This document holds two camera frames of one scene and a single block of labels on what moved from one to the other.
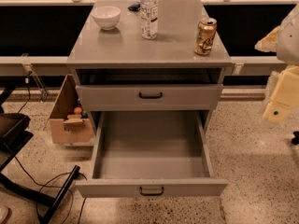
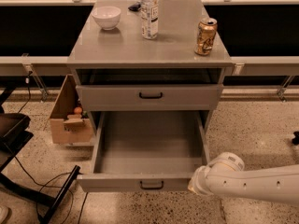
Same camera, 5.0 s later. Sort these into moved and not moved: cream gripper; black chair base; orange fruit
Moved: cream gripper
Not moved: orange fruit; black chair base
